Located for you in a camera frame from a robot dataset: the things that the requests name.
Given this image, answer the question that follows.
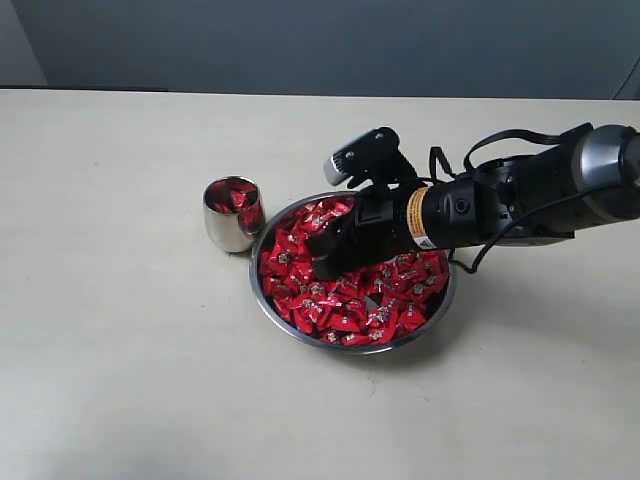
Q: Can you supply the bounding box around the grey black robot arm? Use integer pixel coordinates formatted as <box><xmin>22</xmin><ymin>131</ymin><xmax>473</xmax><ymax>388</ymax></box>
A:
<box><xmin>306</xmin><ymin>123</ymin><xmax>639</xmax><ymax>280</ymax></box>

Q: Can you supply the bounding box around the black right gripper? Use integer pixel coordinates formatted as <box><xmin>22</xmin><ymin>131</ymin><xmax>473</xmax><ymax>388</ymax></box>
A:
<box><xmin>305</xmin><ymin>182</ymin><xmax>505</xmax><ymax>281</ymax></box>

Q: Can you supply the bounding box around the red wrapped candy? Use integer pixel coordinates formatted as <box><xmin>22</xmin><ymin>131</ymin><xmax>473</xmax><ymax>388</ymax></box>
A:
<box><xmin>263</xmin><ymin>244</ymin><xmax>298</xmax><ymax>275</ymax></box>
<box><xmin>290</xmin><ymin>296</ymin><xmax>331</xmax><ymax>330</ymax></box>
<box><xmin>398</xmin><ymin>303</ymin><xmax>426</xmax><ymax>334</ymax></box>
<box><xmin>329</xmin><ymin>313</ymin><xmax>361</xmax><ymax>333</ymax></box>

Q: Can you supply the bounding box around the round steel bowl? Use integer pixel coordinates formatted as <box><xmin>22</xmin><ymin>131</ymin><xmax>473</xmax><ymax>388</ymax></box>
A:
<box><xmin>249</xmin><ymin>192</ymin><xmax>456</xmax><ymax>355</ymax></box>

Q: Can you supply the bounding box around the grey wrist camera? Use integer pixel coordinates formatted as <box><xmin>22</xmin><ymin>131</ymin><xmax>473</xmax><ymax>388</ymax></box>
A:
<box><xmin>323</xmin><ymin>127</ymin><xmax>418</xmax><ymax>189</ymax></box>

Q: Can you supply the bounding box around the black cable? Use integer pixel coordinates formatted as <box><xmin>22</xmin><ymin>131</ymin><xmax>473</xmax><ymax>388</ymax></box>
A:
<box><xmin>427</xmin><ymin>129</ymin><xmax>621</xmax><ymax>275</ymax></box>

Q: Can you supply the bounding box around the small steel cup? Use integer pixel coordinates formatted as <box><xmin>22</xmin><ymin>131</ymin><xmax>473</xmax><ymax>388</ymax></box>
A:
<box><xmin>203</xmin><ymin>176</ymin><xmax>266</xmax><ymax>254</ymax></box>

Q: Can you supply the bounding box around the red candy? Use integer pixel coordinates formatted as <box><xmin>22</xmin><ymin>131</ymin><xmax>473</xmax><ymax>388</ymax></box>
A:
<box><xmin>263</xmin><ymin>244</ymin><xmax>298</xmax><ymax>275</ymax></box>
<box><xmin>398</xmin><ymin>303</ymin><xmax>426</xmax><ymax>334</ymax></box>
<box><xmin>290</xmin><ymin>296</ymin><xmax>331</xmax><ymax>330</ymax></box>
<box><xmin>229</xmin><ymin>186</ymin><xmax>258</xmax><ymax>213</ymax></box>
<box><xmin>329</xmin><ymin>313</ymin><xmax>361</xmax><ymax>333</ymax></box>

